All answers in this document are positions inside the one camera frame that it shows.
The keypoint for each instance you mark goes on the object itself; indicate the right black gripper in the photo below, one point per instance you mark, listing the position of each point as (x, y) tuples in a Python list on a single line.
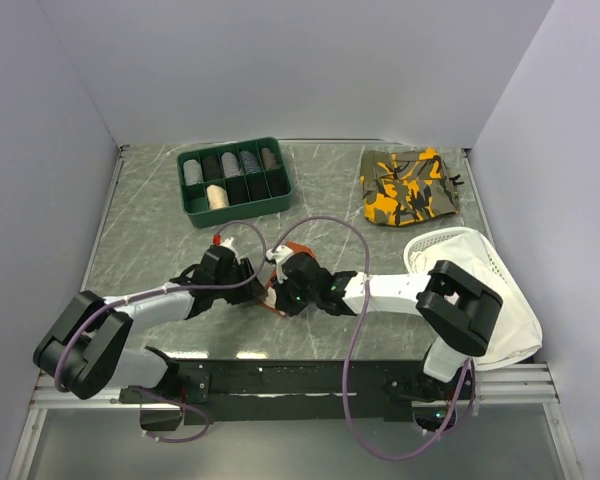
[(283, 300)]

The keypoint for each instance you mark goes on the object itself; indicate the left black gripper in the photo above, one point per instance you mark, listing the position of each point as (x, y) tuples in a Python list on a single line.
[(249, 292)]

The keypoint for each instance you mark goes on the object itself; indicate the orange underwear beige waistband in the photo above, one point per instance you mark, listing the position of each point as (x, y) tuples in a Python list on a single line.
[(277, 257)]

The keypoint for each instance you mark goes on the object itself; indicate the green divided organizer tray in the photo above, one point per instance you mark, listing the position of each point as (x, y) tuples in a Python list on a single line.
[(250, 196)]

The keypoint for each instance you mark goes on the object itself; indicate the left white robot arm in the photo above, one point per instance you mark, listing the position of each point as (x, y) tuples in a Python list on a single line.
[(86, 348)]

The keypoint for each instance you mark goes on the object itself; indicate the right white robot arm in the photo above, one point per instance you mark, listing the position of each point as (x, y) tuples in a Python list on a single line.
[(460, 309)]

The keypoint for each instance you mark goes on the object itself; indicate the beige rolled underwear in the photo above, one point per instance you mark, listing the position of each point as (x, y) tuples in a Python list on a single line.
[(217, 197)]

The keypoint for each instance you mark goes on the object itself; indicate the grey striped rolled sock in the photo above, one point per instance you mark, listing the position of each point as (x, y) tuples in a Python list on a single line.
[(192, 172)]

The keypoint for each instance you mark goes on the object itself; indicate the dark grey rolled sock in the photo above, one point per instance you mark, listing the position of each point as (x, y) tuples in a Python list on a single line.
[(211, 168)]

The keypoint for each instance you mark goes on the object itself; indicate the white grey rolled sock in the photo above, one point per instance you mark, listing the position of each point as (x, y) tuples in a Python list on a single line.
[(231, 165)]

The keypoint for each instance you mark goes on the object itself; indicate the blue striped rolled sock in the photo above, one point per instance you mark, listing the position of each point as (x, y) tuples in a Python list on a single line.
[(250, 162)]

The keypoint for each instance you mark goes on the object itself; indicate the brown rolled sock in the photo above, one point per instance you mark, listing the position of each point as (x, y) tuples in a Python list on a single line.
[(270, 160)]

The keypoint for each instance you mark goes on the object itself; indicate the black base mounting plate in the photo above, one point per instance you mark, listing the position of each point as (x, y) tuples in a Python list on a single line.
[(271, 390)]

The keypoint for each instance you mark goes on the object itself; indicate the camouflage orange shorts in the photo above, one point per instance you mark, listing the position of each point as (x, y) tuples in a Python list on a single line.
[(409, 187)]

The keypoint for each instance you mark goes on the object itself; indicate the white laundry basket with cloth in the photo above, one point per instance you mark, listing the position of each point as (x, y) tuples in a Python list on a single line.
[(517, 335)]

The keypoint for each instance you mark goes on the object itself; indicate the aluminium rail frame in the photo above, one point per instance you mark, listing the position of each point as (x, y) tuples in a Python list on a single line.
[(514, 385)]

